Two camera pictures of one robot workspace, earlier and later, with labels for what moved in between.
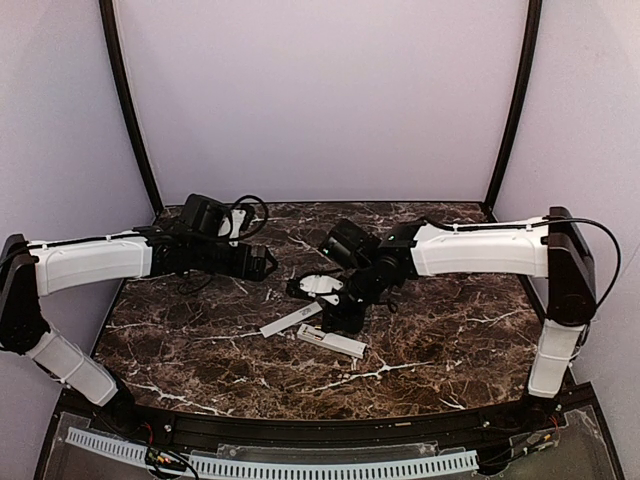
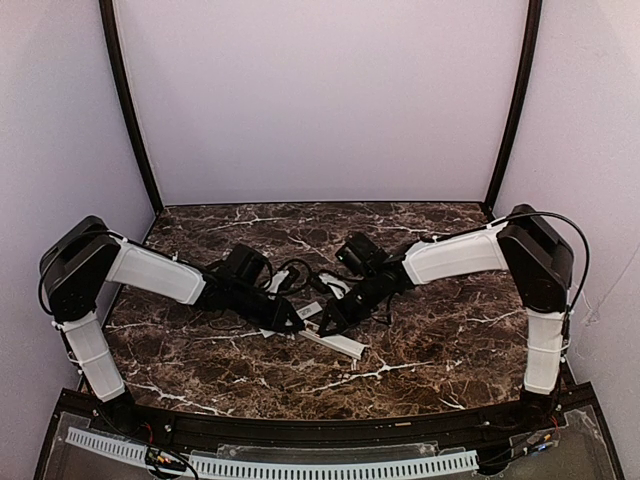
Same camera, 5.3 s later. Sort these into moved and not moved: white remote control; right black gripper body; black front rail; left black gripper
Moved: left black gripper
Not moved: black front rail; white remote control; right black gripper body
